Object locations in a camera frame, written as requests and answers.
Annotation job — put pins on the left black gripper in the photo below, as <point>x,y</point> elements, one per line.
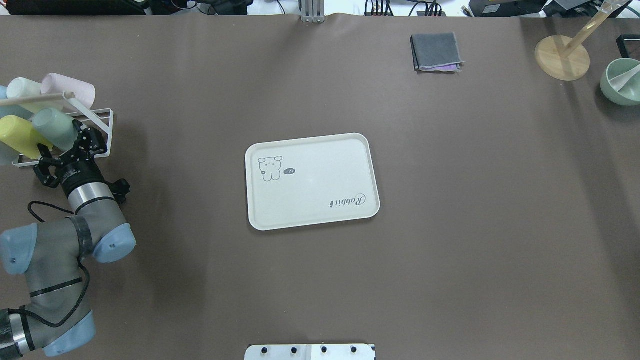
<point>76,173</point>

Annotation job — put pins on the green cup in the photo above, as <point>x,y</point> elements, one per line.
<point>57,127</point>

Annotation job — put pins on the cream rabbit tray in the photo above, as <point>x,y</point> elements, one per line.
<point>309,181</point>

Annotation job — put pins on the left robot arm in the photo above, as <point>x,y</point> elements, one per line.
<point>50,255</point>

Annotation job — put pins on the yellow cup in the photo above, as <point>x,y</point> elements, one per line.
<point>20,135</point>

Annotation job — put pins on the grey-blue cup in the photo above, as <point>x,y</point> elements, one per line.
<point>7,155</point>

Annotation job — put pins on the pink cup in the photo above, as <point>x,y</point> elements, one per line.
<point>54,83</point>

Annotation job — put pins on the cream white cup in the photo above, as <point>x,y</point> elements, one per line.
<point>23,88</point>

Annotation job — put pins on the grey folded cloth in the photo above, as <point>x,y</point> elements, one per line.
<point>432,51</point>

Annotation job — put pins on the purple cloth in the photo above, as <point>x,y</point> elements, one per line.
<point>450,68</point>

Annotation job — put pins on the wooden stand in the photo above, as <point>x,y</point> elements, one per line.
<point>566,58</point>

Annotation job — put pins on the green bowl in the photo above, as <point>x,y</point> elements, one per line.
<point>620,82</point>

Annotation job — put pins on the white wire cup rack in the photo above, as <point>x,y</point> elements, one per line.
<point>101,120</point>

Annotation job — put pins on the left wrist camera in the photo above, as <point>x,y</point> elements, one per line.
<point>119,190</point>

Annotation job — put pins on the aluminium frame post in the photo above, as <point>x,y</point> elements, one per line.
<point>312,11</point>

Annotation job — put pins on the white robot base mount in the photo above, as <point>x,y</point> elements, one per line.
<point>321,351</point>

